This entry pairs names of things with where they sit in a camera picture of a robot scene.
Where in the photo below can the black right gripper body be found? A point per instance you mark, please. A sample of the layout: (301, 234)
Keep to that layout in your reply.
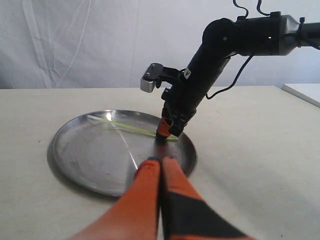
(183, 98)

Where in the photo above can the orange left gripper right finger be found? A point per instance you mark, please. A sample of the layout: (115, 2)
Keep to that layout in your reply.
(185, 214)

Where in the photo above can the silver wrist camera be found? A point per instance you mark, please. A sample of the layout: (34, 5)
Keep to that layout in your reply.
(155, 75)

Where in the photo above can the white side table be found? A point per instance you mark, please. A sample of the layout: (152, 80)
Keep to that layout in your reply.
(309, 92)

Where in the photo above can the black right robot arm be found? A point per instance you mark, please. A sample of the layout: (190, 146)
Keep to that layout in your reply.
(274, 35)

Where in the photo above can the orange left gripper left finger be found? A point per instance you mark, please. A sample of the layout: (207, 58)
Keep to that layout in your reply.
(135, 215)

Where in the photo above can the thin green straw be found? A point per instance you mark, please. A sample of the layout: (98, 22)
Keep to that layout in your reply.
(118, 124)

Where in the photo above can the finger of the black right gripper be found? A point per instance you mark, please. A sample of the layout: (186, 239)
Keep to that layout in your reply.
(178, 124)

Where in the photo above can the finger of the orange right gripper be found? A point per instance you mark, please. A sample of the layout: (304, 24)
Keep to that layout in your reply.
(163, 128)

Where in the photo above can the round steel plate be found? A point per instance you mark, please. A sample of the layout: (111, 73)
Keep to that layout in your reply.
(99, 157)

